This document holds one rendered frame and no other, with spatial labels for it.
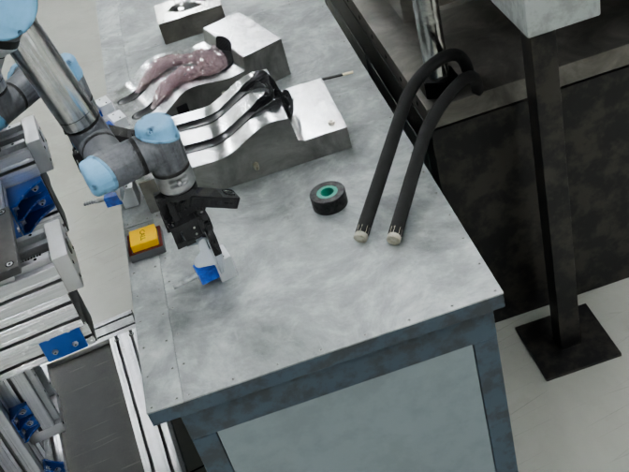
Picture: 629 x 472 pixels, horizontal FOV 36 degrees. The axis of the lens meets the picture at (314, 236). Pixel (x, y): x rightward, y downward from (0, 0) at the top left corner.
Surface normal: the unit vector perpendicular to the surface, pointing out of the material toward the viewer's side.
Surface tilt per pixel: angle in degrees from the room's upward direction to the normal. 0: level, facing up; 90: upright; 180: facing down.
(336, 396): 90
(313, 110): 0
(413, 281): 0
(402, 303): 0
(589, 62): 90
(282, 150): 90
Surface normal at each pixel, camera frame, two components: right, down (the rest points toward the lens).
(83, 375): -0.22, -0.76
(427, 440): 0.22, 0.57
